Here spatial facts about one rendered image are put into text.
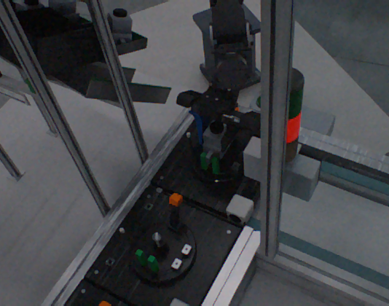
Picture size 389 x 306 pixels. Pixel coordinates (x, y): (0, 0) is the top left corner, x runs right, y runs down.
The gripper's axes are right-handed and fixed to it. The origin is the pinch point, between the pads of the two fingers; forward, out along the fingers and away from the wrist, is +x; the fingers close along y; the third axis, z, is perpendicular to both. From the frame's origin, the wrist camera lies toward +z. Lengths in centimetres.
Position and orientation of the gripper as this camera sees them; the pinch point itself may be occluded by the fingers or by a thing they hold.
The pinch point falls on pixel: (215, 132)
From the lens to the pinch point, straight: 99.7
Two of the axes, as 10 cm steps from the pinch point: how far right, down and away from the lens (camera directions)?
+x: -2.1, 9.1, 3.6
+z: -4.6, 2.3, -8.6
